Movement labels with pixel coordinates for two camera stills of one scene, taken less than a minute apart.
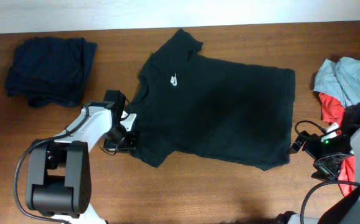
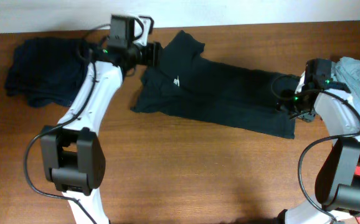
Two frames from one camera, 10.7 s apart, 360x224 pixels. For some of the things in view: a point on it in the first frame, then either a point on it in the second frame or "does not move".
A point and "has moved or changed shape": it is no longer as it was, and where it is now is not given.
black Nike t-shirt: (235, 111) has moved or changed shape
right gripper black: (309, 147) to (285, 104)
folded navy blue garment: (51, 70) does not move
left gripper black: (131, 145) to (151, 53)
